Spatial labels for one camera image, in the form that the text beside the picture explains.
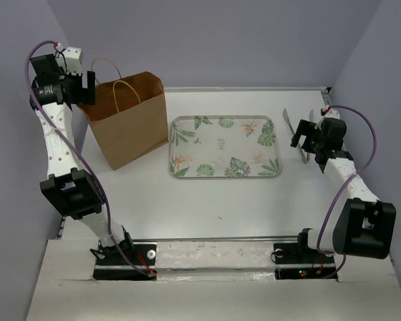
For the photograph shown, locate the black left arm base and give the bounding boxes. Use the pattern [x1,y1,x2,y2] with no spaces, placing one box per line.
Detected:
[90,242,157,281]

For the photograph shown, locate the floral leaf-print tray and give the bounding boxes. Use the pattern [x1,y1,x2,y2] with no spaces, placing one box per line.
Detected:
[169,115,281,179]

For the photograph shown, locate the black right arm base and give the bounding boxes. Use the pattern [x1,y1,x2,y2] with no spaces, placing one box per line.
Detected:
[270,229,338,280]

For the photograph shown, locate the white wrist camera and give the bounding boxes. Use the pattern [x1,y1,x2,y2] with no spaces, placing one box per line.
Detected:
[315,105,340,130]
[55,43,83,76]

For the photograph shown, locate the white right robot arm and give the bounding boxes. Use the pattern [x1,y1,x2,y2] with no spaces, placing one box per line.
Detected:
[291,117,396,262]

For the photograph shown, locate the brown paper bag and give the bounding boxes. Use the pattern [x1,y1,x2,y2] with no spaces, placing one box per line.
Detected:
[78,71,168,171]

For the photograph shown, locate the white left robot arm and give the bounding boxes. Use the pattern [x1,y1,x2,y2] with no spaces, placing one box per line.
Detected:
[28,53,135,264]

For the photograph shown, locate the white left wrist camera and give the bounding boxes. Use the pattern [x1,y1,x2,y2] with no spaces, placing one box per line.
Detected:
[55,43,83,76]

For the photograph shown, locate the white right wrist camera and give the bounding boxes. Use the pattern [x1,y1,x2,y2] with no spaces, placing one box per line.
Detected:
[315,105,340,130]

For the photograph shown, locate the metal tongs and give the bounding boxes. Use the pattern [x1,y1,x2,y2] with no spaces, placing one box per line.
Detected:
[282,108,315,165]

